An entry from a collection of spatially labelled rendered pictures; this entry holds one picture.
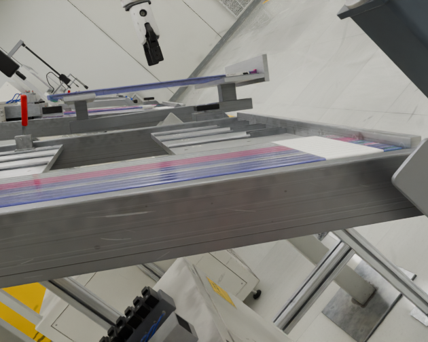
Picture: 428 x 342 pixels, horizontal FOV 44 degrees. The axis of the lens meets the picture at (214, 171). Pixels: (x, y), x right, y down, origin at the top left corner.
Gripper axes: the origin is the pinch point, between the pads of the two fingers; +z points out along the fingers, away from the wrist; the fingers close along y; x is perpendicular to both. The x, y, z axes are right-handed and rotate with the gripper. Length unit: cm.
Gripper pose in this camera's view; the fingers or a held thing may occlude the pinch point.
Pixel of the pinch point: (155, 60)
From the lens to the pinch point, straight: 151.0
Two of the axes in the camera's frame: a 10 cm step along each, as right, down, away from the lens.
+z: 2.9, 9.4, 1.8
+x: -9.2, 3.2, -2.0
